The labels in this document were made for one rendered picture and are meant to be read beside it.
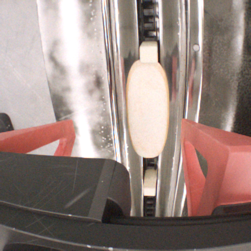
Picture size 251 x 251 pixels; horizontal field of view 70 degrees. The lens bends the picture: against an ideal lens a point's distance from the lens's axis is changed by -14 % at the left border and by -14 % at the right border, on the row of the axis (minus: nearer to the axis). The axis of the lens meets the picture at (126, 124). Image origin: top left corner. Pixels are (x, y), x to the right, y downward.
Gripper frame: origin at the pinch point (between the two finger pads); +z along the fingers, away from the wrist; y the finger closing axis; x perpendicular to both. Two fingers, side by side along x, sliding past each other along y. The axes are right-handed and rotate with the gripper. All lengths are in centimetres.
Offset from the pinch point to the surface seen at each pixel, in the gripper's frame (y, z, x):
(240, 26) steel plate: -10.6, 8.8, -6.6
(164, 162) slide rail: -2.9, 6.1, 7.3
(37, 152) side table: 14.3, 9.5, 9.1
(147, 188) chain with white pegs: -1.3, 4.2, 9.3
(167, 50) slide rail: -3.1, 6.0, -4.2
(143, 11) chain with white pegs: -1.2, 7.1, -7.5
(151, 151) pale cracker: -1.6, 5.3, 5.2
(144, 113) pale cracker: -1.1, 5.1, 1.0
